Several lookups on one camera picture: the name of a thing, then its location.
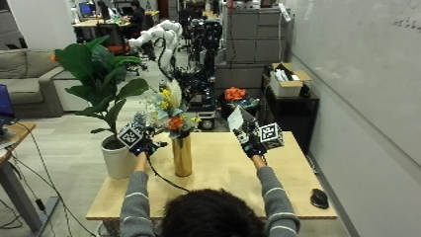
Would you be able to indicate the white marker cube glove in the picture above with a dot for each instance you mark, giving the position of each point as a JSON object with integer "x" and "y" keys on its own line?
{"x": 129, "y": 135}
{"x": 270, "y": 135}

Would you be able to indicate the person's right hand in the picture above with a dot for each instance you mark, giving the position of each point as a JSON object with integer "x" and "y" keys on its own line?
{"x": 253, "y": 146}

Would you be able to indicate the open cardboard box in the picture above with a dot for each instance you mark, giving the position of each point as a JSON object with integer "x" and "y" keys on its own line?
{"x": 286, "y": 82}

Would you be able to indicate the white marker cube left glove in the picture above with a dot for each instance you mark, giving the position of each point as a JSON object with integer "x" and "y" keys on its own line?
{"x": 129, "y": 135}

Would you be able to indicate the grey filing cabinets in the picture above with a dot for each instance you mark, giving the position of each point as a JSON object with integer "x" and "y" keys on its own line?
{"x": 255, "y": 36}

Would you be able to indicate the mixed flower bouquet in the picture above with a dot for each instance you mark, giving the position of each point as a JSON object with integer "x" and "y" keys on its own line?
{"x": 173, "y": 108}

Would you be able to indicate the wooden side desk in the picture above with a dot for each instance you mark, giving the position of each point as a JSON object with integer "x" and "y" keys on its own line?
{"x": 12, "y": 158}

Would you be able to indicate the person's left hand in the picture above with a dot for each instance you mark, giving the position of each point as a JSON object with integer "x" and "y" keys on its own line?
{"x": 143, "y": 146}

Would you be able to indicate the large green leafy plant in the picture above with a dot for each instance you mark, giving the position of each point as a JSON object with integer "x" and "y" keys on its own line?
{"x": 98, "y": 75}

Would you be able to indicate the white humanoid robot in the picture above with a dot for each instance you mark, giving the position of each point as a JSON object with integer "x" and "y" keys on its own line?
{"x": 162, "y": 38}

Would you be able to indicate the computer monitor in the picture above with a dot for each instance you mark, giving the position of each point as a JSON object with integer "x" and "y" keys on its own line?
{"x": 85, "y": 10}

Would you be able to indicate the orange flower bunch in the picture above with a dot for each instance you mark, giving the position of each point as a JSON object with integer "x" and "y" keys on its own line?
{"x": 234, "y": 94}

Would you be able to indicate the white marker cube right glove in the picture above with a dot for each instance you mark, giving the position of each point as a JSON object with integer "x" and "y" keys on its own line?
{"x": 270, "y": 135}

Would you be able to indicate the gold cylinder vase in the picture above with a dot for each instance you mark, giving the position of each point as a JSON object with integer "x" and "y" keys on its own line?
{"x": 181, "y": 156}

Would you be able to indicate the blue laptop screen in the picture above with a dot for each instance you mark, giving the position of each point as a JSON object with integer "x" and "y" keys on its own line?
{"x": 5, "y": 105}

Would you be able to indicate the grey sofa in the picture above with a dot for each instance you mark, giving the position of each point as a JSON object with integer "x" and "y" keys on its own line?
{"x": 30, "y": 82}

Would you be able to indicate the wooden office desk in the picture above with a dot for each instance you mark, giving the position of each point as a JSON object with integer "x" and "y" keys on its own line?
{"x": 98, "y": 23}

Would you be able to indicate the black shelf unit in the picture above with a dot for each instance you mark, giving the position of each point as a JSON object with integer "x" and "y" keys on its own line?
{"x": 291, "y": 113}

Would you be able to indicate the black computer mouse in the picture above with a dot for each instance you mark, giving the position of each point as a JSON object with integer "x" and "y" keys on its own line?
{"x": 318, "y": 198}

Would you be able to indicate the white paper sheet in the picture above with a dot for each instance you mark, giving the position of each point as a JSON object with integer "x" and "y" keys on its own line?
{"x": 235, "y": 119}

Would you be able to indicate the white plant pot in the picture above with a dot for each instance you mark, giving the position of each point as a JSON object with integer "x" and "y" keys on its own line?
{"x": 115, "y": 159}

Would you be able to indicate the blue flower sprig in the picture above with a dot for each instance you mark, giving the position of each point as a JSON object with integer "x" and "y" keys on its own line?
{"x": 138, "y": 120}

